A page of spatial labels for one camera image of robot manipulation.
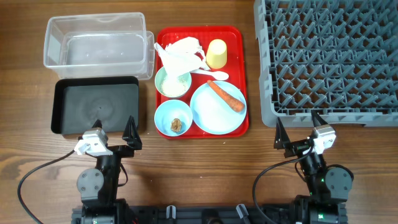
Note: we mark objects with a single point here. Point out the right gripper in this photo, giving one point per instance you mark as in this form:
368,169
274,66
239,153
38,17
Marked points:
281,138

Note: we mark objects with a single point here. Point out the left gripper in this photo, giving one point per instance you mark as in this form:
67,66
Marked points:
130,136

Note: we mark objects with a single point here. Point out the small light blue bowl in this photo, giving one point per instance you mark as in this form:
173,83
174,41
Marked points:
169,111

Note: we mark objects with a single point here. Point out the brown mushroom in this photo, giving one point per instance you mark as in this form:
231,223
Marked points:
176,125

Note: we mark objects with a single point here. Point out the orange carrot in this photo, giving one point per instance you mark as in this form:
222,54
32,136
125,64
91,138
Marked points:
231,101

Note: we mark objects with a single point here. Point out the white rice pile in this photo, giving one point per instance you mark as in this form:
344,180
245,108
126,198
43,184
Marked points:
174,86

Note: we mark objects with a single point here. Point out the green bowl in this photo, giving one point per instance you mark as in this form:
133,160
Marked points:
161,74

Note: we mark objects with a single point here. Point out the light blue plate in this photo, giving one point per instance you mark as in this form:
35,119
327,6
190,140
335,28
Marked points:
212,114

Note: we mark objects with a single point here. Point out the white napkin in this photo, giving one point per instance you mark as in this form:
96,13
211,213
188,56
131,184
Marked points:
181,57

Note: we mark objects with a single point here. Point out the white plastic spoon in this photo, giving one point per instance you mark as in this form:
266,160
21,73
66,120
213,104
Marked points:
217,75

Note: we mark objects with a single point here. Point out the yellow plastic cup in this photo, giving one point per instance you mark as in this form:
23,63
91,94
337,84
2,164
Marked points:
216,56

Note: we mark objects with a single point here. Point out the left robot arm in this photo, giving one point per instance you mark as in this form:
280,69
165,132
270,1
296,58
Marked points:
98,186

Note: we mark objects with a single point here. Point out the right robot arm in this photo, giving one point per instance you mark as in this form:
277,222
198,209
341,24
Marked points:
328,185

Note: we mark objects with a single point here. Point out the black waste tray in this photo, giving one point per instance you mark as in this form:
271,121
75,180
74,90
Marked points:
79,102

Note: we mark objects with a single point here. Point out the grey dishwasher rack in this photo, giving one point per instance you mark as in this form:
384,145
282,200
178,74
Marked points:
336,58

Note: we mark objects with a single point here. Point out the clear plastic bin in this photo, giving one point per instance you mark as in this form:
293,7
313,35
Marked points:
99,45

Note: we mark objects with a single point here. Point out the red serving tray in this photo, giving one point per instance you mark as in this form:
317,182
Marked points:
234,68

